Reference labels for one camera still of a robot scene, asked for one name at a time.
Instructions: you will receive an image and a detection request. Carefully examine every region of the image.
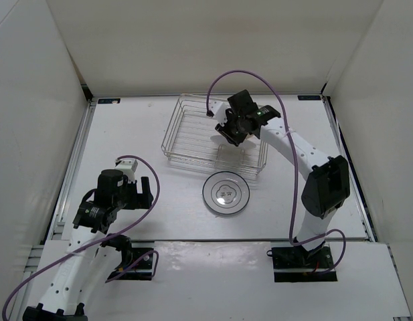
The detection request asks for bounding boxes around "right blue corner sticker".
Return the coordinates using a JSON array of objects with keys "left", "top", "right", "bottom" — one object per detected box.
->
[{"left": 297, "top": 95, "right": 321, "bottom": 101}]

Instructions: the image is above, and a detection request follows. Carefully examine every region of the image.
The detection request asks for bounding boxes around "white patterned plate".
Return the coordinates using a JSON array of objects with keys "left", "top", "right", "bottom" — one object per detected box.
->
[{"left": 202, "top": 171, "right": 250, "bottom": 216}]

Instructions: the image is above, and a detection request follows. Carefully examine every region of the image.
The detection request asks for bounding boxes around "aluminium table rail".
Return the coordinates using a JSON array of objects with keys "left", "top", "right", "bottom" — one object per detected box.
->
[{"left": 23, "top": 96, "right": 96, "bottom": 268}]

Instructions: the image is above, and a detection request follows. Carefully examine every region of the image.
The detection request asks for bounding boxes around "left blue corner sticker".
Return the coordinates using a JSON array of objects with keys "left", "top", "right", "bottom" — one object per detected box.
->
[{"left": 97, "top": 98, "right": 120, "bottom": 104}]

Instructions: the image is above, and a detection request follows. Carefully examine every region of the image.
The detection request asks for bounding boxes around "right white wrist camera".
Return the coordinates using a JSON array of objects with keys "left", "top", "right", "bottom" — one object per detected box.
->
[{"left": 207, "top": 101, "right": 230, "bottom": 133}]

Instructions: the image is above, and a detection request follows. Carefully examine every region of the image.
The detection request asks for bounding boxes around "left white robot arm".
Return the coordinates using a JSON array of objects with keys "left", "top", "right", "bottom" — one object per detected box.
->
[{"left": 22, "top": 165, "right": 157, "bottom": 320}]

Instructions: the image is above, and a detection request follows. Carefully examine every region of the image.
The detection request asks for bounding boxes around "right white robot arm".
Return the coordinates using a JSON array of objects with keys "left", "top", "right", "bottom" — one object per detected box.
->
[{"left": 208, "top": 90, "right": 350, "bottom": 268}]

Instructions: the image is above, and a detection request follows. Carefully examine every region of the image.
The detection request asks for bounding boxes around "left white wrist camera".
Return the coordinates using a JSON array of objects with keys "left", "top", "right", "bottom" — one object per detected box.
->
[{"left": 115, "top": 158, "right": 138, "bottom": 183}]

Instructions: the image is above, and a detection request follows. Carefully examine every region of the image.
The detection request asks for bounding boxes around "blue corner sticker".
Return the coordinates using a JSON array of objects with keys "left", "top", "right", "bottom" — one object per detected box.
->
[
  {"left": 297, "top": 95, "right": 321, "bottom": 101},
  {"left": 97, "top": 98, "right": 120, "bottom": 104}
]

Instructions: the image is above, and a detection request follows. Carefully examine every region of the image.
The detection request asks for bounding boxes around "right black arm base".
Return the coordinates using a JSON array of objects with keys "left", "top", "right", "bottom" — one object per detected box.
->
[{"left": 266, "top": 246, "right": 337, "bottom": 283}]

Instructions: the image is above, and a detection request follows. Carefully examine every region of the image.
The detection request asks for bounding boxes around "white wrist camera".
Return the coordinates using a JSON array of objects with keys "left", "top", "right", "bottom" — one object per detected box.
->
[
  {"left": 207, "top": 101, "right": 230, "bottom": 133},
  {"left": 115, "top": 158, "right": 138, "bottom": 183}
]

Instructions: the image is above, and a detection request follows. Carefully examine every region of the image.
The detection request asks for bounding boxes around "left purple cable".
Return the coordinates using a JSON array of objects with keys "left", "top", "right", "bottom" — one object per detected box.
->
[{"left": 2, "top": 154, "right": 162, "bottom": 318}]

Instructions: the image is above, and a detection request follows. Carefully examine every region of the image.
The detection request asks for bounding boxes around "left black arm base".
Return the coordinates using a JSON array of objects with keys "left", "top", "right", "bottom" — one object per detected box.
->
[{"left": 106, "top": 241, "right": 159, "bottom": 283}]

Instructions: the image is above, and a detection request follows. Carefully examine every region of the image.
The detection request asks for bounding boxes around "silver wire dish rack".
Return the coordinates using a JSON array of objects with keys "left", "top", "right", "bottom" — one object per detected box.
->
[{"left": 161, "top": 94, "right": 268, "bottom": 176}]

